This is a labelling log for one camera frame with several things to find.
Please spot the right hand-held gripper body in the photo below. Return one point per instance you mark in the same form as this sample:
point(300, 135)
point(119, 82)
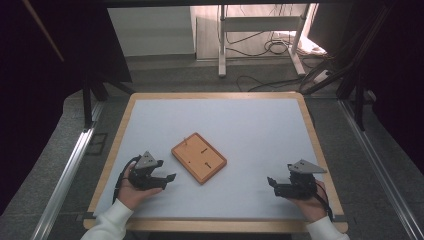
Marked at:
point(300, 186)

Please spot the wooden-edged table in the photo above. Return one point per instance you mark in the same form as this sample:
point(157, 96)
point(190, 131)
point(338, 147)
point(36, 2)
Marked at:
point(213, 225)

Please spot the aluminium floor rail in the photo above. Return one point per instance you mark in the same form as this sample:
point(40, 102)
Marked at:
point(66, 176)
point(383, 173)

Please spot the orange wooden peg board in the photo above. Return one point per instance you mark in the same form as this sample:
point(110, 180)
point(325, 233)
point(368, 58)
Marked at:
point(196, 163)

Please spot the dark floor grate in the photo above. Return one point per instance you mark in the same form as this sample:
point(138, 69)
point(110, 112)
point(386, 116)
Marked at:
point(97, 144)

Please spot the black metal stand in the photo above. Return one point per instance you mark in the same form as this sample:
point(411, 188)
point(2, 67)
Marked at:
point(87, 100)
point(358, 83)

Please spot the dark curtain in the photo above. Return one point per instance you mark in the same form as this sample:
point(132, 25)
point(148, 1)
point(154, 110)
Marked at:
point(33, 83)
point(400, 66)

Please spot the person's left hand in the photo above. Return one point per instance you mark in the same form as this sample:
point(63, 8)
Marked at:
point(130, 195)

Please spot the white table mat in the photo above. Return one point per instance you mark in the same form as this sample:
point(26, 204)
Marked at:
point(233, 126)

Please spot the thin wooden stick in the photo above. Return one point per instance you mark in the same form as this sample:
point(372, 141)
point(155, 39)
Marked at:
point(43, 31)

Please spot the white wall panel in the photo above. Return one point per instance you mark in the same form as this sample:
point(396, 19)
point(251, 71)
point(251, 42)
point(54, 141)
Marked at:
point(150, 31)

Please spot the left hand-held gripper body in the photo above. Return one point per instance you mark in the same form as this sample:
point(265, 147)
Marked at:
point(143, 178)

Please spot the small dark peg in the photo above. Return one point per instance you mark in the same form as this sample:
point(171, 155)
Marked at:
point(207, 164)

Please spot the white metal stand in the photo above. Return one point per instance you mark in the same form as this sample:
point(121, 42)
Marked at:
point(260, 24)

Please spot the person's right hand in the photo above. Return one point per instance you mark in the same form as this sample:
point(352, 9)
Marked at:
point(315, 206)

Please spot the white power strip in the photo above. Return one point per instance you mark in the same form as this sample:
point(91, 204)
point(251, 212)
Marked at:
point(321, 76)

